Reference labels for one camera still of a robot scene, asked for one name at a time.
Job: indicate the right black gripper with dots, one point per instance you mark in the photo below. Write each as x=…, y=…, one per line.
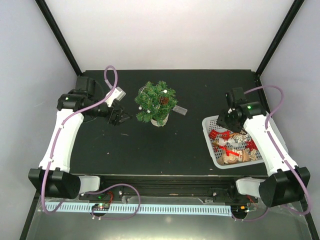
x=220, y=121

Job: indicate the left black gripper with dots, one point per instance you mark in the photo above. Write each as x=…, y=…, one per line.
x=115, y=120

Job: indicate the small green christmas tree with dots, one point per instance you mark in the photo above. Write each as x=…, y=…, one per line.
x=148, y=118

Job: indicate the brown pinecone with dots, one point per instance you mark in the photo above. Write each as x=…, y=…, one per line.
x=164, y=100

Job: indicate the white bulb string lights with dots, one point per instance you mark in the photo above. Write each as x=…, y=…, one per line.
x=180, y=110

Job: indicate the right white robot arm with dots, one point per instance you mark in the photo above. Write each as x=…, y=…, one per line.
x=286, y=182

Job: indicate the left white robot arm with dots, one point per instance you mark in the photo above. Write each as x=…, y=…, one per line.
x=52, y=178

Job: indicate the white perforated plastic basket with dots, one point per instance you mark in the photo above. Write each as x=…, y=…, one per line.
x=217, y=155

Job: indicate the red star ornament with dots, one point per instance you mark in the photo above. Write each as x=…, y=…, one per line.
x=250, y=144

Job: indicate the right small circuit board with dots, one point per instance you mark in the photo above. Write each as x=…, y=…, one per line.
x=236, y=209

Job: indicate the small circuit board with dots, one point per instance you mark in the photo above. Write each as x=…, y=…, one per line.
x=100, y=207
x=236, y=209

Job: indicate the left small circuit board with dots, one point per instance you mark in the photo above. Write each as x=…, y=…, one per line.
x=100, y=207

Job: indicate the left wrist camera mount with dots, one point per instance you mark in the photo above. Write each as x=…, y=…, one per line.
x=118, y=94

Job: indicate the white slotted cable duct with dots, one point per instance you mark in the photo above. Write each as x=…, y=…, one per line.
x=153, y=209

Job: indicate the left black frame post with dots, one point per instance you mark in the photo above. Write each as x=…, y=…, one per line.
x=48, y=16

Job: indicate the black frame post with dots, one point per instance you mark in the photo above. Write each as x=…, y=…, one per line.
x=282, y=30
x=48, y=16

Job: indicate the right black frame post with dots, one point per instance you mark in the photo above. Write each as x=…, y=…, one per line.
x=282, y=30

